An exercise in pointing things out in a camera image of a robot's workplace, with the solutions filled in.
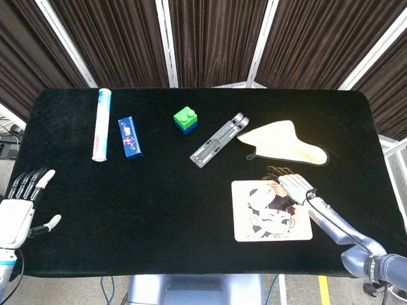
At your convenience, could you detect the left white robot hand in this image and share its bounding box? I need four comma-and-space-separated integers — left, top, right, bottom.
0, 168, 62, 250

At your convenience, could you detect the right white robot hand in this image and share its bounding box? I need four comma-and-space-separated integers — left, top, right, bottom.
263, 165, 318, 206

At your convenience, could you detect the chrome stool base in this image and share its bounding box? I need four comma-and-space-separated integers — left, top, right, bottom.
362, 280, 407, 299

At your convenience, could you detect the white computer mouse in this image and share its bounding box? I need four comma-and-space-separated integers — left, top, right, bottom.
249, 185, 278, 210

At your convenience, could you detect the blue rectangular box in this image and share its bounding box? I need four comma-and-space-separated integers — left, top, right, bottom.
117, 116, 144, 160

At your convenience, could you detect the grey robot torso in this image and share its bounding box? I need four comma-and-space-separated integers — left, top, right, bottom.
126, 273, 265, 305

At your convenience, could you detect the black right arm strap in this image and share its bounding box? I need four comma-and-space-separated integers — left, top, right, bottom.
363, 253, 388, 284

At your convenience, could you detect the white metal frame rack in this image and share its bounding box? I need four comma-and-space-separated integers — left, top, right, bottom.
378, 134, 407, 230

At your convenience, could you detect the green and blue building block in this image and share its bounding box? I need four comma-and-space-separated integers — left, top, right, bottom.
173, 106, 198, 135

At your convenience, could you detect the cartoon girl mouse pad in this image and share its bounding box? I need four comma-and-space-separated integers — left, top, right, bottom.
231, 179, 314, 243

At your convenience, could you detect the cream yellow oven mitt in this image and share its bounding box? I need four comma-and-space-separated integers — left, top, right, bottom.
236, 119, 330, 166

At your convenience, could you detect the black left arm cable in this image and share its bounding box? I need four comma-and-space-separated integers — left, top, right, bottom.
0, 248, 25, 305

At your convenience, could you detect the brown pleated curtain panel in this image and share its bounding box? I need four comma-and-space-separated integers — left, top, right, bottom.
167, 0, 268, 89
254, 0, 407, 90
47, 0, 170, 89
0, 0, 89, 122
351, 30, 407, 141

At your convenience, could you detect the black background equipment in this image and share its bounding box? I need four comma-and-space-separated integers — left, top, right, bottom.
0, 124, 23, 160

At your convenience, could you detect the white partition frame post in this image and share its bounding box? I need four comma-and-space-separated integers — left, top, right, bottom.
155, 0, 179, 89
34, 0, 99, 89
245, 0, 280, 89
337, 6, 407, 92

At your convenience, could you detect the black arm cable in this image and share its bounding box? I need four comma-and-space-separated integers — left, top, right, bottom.
0, 248, 25, 305
304, 189, 373, 255

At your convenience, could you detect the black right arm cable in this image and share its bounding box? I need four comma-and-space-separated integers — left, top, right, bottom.
304, 189, 373, 255

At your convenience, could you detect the blue floor cable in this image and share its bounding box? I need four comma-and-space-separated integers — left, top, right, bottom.
100, 275, 116, 305

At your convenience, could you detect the white rolled tube blue print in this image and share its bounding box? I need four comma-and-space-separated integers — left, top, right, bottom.
91, 88, 113, 163

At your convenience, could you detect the black velvet tablecloth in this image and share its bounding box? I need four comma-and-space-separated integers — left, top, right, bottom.
2, 87, 407, 281

